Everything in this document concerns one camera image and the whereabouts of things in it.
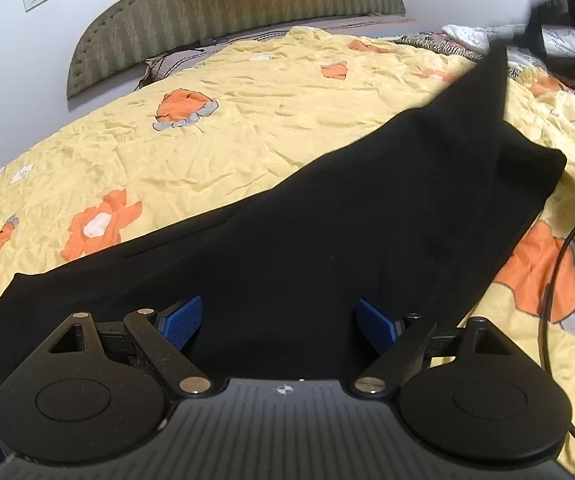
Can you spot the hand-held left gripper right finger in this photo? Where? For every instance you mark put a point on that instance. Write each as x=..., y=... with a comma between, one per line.
x=373, y=324

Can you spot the yellow carrot print blanket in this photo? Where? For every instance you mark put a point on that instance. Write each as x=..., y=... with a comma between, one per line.
x=247, y=125

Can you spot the olive padded headboard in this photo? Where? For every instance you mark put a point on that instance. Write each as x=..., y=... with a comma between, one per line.
x=227, y=10

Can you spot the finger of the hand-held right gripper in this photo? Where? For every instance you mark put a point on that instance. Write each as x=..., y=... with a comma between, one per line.
x=538, y=30

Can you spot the white printed cloth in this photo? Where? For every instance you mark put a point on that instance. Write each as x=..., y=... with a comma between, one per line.
x=487, y=35

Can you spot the beige patterned pillow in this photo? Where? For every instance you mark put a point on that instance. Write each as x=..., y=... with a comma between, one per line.
x=167, y=65

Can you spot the black pants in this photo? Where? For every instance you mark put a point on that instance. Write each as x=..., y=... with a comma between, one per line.
x=317, y=240

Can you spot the grey bed sheet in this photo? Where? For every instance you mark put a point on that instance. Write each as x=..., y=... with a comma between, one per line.
x=357, y=24

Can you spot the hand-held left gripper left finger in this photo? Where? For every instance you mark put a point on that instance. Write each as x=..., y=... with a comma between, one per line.
x=183, y=321

